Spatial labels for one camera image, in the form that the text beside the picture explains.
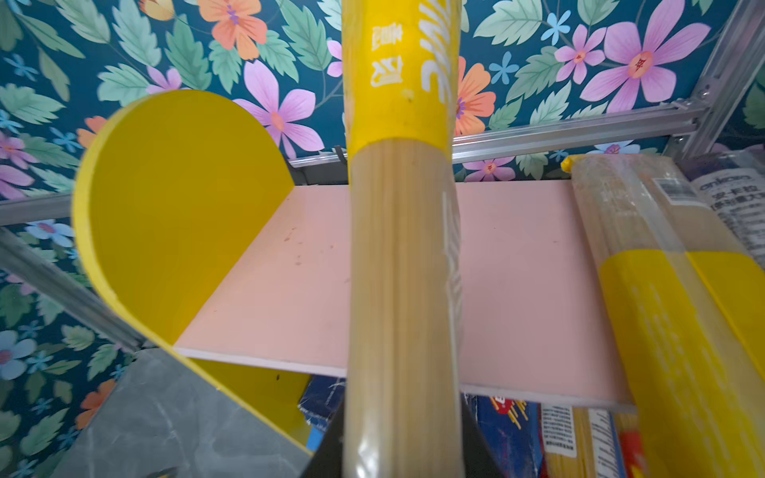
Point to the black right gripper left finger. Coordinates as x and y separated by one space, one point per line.
327 461

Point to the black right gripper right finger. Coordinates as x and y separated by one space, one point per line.
477 458

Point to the blue Barilla spaghetti box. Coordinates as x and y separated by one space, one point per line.
511 429

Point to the yellow Pastatime bag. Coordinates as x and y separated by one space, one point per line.
402 402

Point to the yellow-ended clear spaghetti bag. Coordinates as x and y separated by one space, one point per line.
686 306

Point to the blue Ankara spaghetti bag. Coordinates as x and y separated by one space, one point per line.
732 184

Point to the blue Barilla rigatoni box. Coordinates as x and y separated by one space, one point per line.
321 400

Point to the red spaghetti bag white label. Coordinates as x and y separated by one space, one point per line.
578 442

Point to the yellow pink blue shelf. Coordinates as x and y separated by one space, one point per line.
191 229

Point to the aluminium frame post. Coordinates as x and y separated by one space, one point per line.
77 300

